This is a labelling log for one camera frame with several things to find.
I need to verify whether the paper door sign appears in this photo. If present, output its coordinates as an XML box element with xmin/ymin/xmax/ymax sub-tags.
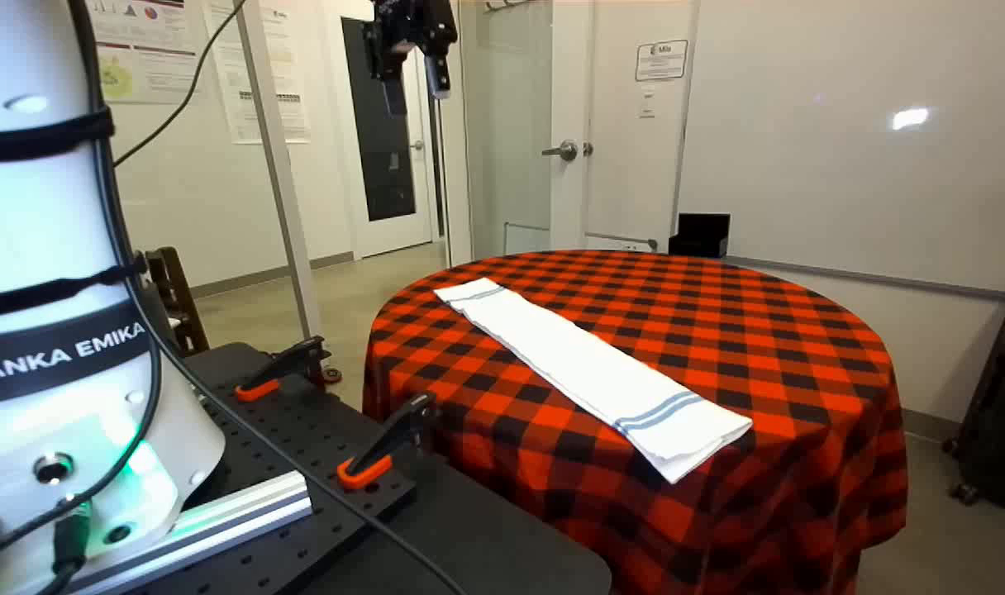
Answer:
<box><xmin>632</xmin><ymin>39</ymin><xmax>692</xmax><ymax>87</ymax></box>

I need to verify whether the large wall whiteboard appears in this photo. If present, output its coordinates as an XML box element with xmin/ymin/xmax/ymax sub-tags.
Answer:
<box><xmin>678</xmin><ymin>0</ymin><xmax>1005</xmax><ymax>300</ymax></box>

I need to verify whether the white wall poster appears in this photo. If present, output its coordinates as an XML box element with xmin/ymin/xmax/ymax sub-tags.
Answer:
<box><xmin>207</xmin><ymin>0</ymin><xmax>313</xmax><ymax>146</ymax></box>

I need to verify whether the black velcro strap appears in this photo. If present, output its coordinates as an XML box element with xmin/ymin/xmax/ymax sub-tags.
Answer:
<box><xmin>0</xmin><ymin>107</ymin><xmax>119</xmax><ymax>165</ymax></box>
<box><xmin>0</xmin><ymin>261</ymin><xmax>144</xmax><ymax>324</ymax></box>

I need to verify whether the white towel with blue stripes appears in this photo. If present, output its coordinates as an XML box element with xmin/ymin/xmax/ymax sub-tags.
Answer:
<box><xmin>430</xmin><ymin>278</ymin><xmax>758</xmax><ymax>488</ymax></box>

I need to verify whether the black wall tray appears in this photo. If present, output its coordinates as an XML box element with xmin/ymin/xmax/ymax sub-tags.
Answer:
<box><xmin>666</xmin><ymin>212</ymin><xmax>733</xmax><ymax>261</ymax></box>

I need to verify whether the black clamp with orange grip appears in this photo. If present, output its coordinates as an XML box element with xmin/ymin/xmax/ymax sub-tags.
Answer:
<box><xmin>332</xmin><ymin>393</ymin><xmax>440</xmax><ymax>496</ymax></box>
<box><xmin>230</xmin><ymin>333</ymin><xmax>337</xmax><ymax>405</ymax></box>

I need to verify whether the black wheeled suitcase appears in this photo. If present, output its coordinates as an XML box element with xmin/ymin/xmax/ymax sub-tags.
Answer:
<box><xmin>942</xmin><ymin>273</ymin><xmax>1005</xmax><ymax>515</ymax></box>

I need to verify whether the grey metal pole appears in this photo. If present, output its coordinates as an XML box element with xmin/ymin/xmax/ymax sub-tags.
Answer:
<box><xmin>235</xmin><ymin>0</ymin><xmax>326</xmax><ymax>345</ymax></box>

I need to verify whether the white door with dark window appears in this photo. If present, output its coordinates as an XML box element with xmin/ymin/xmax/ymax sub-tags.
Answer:
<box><xmin>319</xmin><ymin>0</ymin><xmax>446</xmax><ymax>265</ymax></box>

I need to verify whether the white door with sign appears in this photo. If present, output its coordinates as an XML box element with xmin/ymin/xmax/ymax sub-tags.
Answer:
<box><xmin>544</xmin><ymin>0</ymin><xmax>696</xmax><ymax>253</ymax></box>

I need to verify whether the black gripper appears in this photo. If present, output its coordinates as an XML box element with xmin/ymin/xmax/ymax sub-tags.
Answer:
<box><xmin>367</xmin><ymin>0</ymin><xmax>459</xmax><ymax>98</ymax></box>

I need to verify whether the black slatted rack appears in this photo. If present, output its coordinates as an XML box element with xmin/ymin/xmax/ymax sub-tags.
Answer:
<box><xmin>135</xmin><ymin>246</ymin><xmax>211</xmax><ymax>356</ymax></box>

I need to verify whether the red black checkered round table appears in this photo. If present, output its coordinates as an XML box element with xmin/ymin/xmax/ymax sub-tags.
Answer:
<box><xmin>360</xmin><ymin>247</ymin><xmax>912</xmax><ymax>595</ymax></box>

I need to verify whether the aluminium profile rail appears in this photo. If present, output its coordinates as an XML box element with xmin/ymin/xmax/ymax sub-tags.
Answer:
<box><xmin>70</xmin><ymin>470</ymin><xmax>318</xmax><ymax>595</ymax></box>

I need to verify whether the wall poster with green graphic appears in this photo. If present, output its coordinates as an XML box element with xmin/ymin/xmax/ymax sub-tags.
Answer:
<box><xmin>81</xmin><ymin>0</ymin><xmax>205</xmax><ymax>108</ymax></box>

